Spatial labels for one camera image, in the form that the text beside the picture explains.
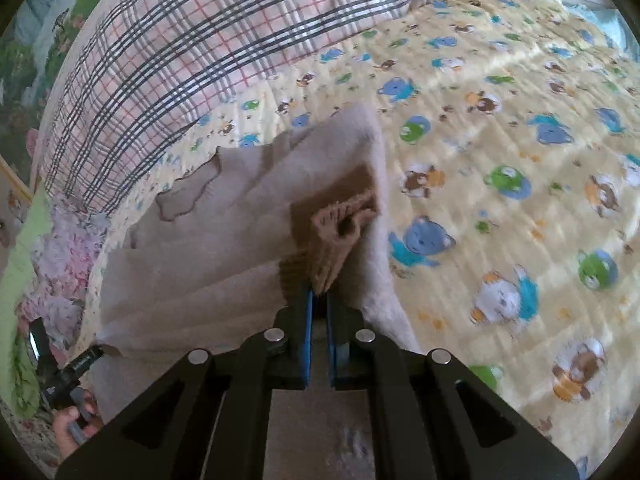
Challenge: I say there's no beige fleece baby garment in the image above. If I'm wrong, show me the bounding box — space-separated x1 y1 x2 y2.
90 104 419 420

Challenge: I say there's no person's left hand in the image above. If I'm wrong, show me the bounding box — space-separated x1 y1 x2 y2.
52 391 104 461

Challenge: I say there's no green pillow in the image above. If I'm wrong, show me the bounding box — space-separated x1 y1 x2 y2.
0 195 52 418

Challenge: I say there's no floral ruffled pillow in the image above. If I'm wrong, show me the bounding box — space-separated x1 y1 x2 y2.
16 195 110 353

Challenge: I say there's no yellow bear print bedsheet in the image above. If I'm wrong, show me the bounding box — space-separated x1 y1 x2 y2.
88 0 639 478

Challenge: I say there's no pink plaid quilt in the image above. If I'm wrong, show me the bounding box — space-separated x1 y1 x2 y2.
32 0 435 211

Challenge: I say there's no light blue blanket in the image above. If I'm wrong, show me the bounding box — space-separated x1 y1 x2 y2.
561 0 639 61

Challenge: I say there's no landscape wall painting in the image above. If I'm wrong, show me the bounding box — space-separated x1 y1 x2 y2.
1 0 100 184

